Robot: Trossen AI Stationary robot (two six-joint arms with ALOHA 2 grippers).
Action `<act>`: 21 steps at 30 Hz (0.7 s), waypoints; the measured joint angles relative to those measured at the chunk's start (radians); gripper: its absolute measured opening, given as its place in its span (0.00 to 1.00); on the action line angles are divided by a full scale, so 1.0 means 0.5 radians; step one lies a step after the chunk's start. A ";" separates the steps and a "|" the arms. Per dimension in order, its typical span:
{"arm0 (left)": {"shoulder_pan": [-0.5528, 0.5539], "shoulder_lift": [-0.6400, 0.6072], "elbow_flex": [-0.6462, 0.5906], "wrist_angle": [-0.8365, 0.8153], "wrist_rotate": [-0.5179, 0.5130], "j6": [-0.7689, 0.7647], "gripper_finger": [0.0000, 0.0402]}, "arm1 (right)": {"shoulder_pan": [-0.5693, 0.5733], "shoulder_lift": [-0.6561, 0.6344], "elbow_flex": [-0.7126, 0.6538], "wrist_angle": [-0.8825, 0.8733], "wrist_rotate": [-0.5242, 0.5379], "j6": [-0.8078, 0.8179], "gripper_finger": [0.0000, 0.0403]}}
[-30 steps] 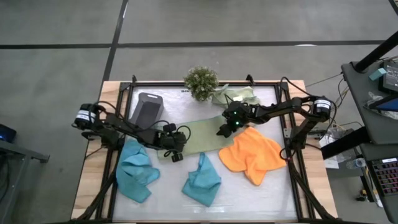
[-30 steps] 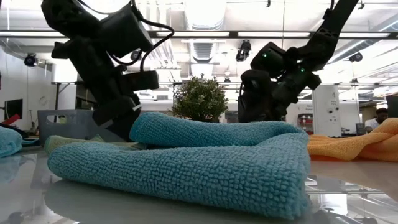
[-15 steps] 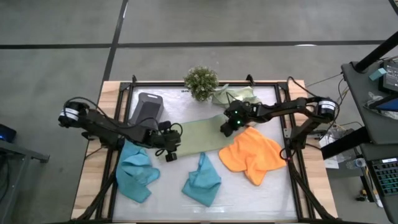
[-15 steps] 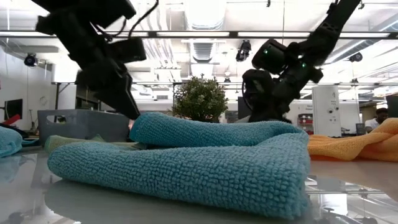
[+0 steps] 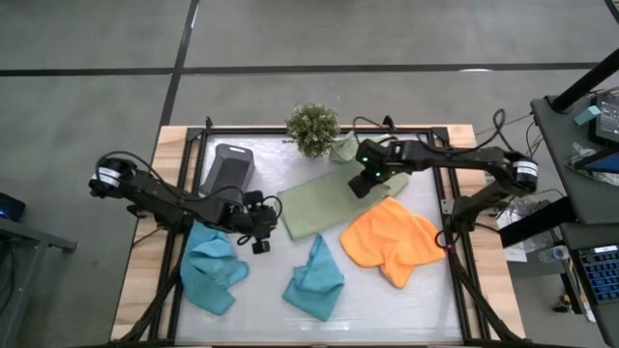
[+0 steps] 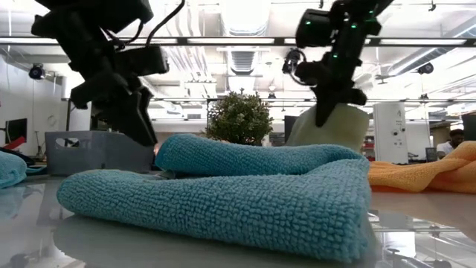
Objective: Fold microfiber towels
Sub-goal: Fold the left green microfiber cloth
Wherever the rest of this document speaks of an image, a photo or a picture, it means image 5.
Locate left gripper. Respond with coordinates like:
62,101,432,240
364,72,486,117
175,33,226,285
222,204,281,256

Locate blue microfiber towel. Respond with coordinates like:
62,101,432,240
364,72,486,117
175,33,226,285
281,232,346,323
179,219,251,317

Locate green microfiber towel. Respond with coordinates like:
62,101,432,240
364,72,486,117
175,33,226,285
277,161,411,242
328,130,393,164

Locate orange microfiber towel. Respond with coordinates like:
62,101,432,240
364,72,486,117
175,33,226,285
339,195,447,290

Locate small artificial potted plant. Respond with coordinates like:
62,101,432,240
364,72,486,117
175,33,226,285
284,101,341,159

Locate grey plastic bin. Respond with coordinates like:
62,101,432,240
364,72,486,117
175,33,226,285
198,142,256,204

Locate white paper sheets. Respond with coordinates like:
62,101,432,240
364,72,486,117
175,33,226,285
495,207,528,265

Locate grey computer cart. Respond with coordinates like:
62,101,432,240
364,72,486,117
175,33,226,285
529,94,619,348

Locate clear plastic bag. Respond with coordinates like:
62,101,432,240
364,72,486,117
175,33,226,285
564,141,619,188

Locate clear plastic bottle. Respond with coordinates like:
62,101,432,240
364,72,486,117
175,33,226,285
536,244,572,265

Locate small teal box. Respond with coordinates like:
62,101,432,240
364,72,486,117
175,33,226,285
574,104,603,128

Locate black slanted pole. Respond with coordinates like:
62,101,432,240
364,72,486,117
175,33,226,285
550,47,619,115

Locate blue tablet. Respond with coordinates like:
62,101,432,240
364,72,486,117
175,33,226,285
583,150,619,175

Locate grey side table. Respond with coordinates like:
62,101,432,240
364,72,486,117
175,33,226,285
0,215,78,348

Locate blue-lit black device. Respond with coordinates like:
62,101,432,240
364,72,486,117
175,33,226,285
0,191,26,223

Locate backlit computer keyboard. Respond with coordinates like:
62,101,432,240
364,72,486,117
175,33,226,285
577,244,619,305

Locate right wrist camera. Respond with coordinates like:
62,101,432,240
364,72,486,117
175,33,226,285
347,174,374,200

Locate black metal table frame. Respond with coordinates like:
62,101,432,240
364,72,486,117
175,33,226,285
109,114,531,348

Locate black cart bracket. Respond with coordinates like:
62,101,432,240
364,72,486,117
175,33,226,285
497,195,576,250

